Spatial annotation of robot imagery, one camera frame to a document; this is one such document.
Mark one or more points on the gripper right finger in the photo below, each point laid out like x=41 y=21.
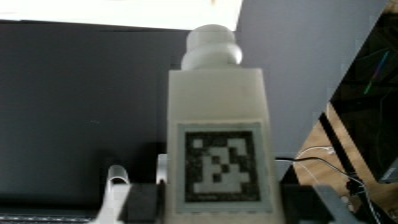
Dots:
x=335 y=205

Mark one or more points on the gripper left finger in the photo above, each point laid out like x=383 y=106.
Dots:
x=114 y=196

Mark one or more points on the white leg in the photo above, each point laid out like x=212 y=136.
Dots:
x=223 y=189

